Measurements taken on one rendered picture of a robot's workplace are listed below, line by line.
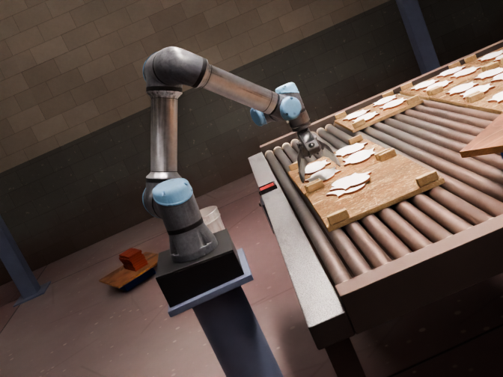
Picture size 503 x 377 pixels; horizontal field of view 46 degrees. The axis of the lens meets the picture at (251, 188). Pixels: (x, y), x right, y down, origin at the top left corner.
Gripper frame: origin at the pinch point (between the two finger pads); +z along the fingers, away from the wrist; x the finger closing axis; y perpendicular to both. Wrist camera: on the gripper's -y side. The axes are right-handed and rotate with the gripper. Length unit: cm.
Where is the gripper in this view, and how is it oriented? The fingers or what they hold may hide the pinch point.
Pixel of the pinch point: (322, 175)
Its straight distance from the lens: 215.0
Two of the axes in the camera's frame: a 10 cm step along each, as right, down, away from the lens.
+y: -0.7, -2.0, 9.8
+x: -9.2, 4.0, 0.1
